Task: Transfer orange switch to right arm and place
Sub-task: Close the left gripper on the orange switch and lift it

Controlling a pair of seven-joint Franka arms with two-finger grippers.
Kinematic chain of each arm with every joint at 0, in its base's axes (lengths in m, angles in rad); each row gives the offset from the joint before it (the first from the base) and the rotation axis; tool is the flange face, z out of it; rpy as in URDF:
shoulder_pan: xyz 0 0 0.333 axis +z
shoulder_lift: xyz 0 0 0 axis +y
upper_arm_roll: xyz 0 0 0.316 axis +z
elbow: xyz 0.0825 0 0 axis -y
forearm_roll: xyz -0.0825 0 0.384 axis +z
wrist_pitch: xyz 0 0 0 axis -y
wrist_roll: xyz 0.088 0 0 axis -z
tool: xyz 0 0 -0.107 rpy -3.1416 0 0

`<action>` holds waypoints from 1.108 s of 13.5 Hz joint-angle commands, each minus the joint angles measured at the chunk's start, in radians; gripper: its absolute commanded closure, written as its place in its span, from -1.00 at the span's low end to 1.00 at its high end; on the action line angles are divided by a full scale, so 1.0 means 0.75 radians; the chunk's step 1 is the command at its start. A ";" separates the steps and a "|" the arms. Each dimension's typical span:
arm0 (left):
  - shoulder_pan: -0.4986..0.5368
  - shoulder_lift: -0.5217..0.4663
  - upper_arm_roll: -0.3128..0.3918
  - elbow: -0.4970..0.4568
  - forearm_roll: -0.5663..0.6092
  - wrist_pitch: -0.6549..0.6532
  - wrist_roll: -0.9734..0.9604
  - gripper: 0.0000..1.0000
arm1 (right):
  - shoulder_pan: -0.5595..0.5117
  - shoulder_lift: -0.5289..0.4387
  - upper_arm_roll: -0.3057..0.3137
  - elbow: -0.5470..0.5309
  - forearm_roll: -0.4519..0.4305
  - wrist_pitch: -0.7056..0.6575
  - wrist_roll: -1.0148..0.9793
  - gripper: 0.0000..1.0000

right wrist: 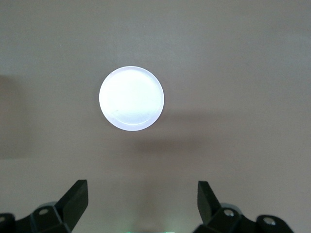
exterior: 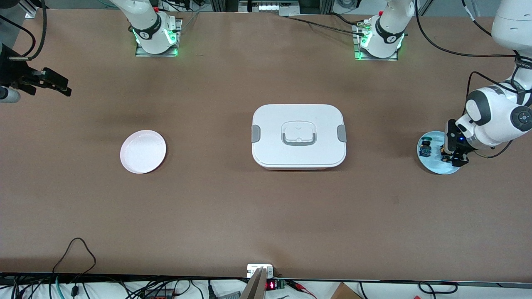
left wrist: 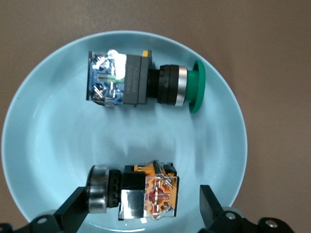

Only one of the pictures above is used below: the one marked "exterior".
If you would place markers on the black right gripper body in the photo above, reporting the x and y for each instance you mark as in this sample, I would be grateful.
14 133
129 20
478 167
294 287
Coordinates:
12 74

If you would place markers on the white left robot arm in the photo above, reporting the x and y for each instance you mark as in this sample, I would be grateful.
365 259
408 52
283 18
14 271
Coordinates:
498 112

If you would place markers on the light blue round plate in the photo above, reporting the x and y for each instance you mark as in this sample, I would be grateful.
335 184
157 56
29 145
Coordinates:
436 164

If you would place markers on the dark sushi roll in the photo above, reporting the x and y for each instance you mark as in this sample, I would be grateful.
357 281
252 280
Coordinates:
425 148

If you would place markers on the pale pink round plate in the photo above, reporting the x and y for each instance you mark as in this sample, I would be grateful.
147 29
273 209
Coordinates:
143 151

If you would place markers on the brown cardboard piece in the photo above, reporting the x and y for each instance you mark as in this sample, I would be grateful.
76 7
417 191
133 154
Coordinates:
345 292

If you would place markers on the white lunch box grey clasps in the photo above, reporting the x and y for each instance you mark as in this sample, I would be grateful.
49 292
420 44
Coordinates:
270 145

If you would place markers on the red and black test leads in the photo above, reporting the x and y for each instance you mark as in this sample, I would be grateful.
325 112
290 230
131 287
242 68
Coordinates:
300 286

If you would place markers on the silver lit control box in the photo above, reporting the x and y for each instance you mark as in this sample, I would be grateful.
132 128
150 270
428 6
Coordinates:
270 6

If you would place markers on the red digit display module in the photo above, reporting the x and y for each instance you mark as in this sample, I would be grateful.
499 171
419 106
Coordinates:
272 285

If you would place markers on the small white socket block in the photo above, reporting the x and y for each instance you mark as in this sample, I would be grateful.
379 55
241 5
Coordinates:
254 269

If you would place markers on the grey metal bar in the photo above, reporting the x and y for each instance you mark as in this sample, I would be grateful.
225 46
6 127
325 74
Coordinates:
254 288

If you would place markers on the aluminium frame profile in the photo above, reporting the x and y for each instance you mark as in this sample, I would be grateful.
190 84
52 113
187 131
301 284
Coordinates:
31 10

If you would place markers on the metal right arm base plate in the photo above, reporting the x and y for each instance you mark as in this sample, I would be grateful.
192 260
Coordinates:
143 54

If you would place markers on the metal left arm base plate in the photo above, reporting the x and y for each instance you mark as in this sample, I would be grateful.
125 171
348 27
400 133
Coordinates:
374 59

